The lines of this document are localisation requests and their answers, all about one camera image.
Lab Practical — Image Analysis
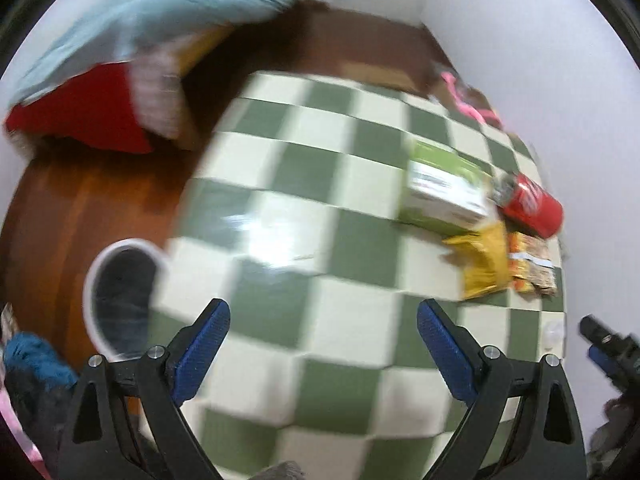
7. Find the pink cloth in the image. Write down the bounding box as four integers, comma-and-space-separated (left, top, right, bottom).
0, 390, 51, 478

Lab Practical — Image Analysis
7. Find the red cloth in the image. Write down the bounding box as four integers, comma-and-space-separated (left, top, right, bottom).
4, 62, 154, 155

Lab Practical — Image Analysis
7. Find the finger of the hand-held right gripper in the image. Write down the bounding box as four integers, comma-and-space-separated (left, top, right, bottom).
579, 314, 640, 397

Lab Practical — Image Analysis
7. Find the white round trash bin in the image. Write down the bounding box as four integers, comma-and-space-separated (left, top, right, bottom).
82, 239, 171, 362

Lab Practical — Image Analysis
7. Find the yellow snack packet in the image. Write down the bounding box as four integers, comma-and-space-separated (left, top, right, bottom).
442, 220, 513, 302

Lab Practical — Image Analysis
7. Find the pale striped cloth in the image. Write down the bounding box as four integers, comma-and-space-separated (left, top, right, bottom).
129, 49, 187, 142

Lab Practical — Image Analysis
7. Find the light blue blanket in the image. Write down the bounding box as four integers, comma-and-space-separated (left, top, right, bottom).
10, 0, 324, 107

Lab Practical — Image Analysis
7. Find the pink plastic item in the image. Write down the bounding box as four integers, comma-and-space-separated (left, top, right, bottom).
440, 71, 504, 129

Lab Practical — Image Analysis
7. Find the green white carton box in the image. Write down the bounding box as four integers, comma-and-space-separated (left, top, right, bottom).
397, 139, 496, 237

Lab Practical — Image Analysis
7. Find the red soda can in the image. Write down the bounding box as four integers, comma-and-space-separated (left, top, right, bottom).
492, 172, 565, 239

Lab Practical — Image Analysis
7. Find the blue fuzzy cloth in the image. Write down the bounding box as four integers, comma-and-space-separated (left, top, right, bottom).
2, 332, 77, 397

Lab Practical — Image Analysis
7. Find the orange snack bar wrapper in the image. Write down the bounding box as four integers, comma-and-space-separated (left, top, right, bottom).
507, 230, 559, 298

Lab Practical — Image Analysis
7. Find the dark cloth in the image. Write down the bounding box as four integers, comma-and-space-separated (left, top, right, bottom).
586, 394, 640, 477

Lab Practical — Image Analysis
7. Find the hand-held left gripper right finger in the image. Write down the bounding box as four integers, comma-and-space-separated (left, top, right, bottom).
416, 298, 587, 480

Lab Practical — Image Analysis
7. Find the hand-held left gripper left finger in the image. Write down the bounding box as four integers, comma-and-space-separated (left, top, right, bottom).
59, 298, 232, 480

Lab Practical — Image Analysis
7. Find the green white checkered tablecloth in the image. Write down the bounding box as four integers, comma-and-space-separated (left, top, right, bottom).
135, 71, 569, 480

